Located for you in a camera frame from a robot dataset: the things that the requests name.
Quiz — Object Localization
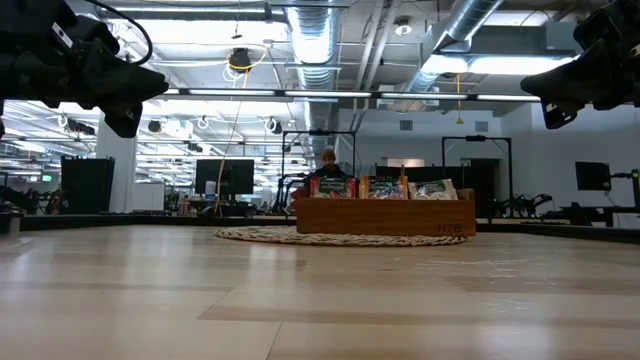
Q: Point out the black metal camera stand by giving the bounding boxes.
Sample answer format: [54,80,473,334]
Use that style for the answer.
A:
[281,129,358,200]
[441,134,514,217]

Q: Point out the packets standing in box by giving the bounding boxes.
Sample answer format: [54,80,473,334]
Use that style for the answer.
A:
[374,164,496,200]

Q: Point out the person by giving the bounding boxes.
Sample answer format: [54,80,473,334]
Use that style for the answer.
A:
[305,147,351,180]

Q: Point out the black ceiling spotlight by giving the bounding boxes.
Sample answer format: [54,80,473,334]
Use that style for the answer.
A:
[228,46,253,72]

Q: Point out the wooden three-compartment box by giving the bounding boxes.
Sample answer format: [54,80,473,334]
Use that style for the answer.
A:
[294,188,477,238]

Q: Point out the long ceiling light strip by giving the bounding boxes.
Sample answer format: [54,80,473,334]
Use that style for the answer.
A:
[159,87,544,105]

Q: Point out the tall black panel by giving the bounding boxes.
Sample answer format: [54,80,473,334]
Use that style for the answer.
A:
[60,155,116,215]

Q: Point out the red strawberry tea sachet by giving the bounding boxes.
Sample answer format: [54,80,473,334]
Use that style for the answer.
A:
[309,175,358,200]

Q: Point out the silver ventilation duct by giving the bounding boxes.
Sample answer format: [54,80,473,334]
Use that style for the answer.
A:
[399,0,505,94]
[284,0,344,91]

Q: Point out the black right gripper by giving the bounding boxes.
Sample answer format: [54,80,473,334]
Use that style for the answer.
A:
[519,0,640,130]

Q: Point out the round woven straw placemat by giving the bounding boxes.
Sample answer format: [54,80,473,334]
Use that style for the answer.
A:
[213,225,469,248]

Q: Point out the black computer monitor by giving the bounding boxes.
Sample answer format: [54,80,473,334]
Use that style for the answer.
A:
[193,158,256,197]
[574,160,613,192]

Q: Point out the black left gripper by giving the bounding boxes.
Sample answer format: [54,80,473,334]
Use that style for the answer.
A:
[0,0,170,139]

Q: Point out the black desk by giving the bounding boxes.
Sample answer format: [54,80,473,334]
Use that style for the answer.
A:
[559,202,640,229]

